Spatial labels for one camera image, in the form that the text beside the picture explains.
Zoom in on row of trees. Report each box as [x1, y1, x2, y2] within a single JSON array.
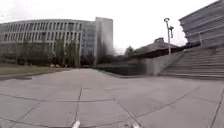
[[0, 38, 101, 68]]

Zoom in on grey concrete wall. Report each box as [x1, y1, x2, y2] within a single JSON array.
[[145, 50, 185, 77]]

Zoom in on dark hedge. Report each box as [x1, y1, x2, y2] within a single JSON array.
[[94, 62, 148, 77]]

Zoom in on grey paved plaza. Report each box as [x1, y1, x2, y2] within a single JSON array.
[[0, 68, 224, 128]]

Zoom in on wide grey stone stairs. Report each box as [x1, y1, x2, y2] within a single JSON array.
[[159, 46, 224, 81]]

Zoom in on grass field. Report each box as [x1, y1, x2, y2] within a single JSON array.
[[0, 63, 71, 79]]

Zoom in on street lamp pole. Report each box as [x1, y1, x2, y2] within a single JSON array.
[[163, 17, 175, 56]]

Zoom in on large curved glass building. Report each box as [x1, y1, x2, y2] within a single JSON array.
[[0, 17, 114, 68]]

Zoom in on tree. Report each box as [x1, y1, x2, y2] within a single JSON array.
[[124, 45, 135, 58]]

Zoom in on low building with dark roof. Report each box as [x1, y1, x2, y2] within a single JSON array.
[[128, 37, 188, 61]]

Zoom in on grey layered overhanging building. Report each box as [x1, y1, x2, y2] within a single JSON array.
[[178, 0, 224, 49]]

